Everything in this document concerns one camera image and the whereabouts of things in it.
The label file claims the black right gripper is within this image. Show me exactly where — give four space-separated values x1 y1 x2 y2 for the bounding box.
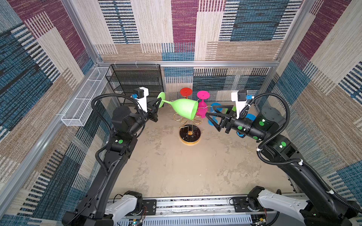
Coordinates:
205 105 266 142

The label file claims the blue wine glass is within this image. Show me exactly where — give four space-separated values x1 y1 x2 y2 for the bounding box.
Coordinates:
237 114 256 138
207 102 224 126

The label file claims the magenta wine glass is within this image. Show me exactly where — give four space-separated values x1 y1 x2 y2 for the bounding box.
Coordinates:
196 90 210 119

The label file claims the blue front wine glass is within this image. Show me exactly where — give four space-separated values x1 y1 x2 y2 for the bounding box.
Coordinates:
237 114 256 138

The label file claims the red wine glass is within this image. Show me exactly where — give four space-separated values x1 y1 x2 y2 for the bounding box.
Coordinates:
180 87 192 99

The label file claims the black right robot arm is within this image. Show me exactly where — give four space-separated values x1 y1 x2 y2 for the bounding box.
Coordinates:
206 105 362 226

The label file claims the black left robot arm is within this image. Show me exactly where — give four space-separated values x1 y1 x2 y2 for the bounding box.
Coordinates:
62 97 161 226

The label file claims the gold wine glass rack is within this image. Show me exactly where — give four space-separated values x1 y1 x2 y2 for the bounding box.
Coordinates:
173 107 204 146

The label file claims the black mesh shelf rack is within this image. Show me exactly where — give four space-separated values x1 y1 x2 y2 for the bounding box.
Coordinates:
105 64 164 101

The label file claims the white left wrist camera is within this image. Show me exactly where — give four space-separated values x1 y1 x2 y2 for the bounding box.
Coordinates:
132 87 149 113

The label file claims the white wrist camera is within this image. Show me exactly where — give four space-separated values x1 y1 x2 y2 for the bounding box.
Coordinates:
231 90 254 119
132 87 149 113

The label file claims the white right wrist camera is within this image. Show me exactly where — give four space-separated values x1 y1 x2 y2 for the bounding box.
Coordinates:
231 90 254 119

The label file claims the white wire basket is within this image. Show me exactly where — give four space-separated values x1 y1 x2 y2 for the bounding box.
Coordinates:
61 67 108 127

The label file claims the black left corrugated cable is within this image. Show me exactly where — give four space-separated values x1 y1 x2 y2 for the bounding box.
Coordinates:
90 94 146 176

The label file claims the black corrugated cable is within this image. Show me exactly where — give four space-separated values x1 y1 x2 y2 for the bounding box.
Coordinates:
90 94 146 176
240 93 362 215

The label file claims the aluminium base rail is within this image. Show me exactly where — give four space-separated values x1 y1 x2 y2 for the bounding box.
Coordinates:
114 191 307 226

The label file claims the black right corrugated cable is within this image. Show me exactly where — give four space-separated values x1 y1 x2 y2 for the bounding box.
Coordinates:
240 93 362 215

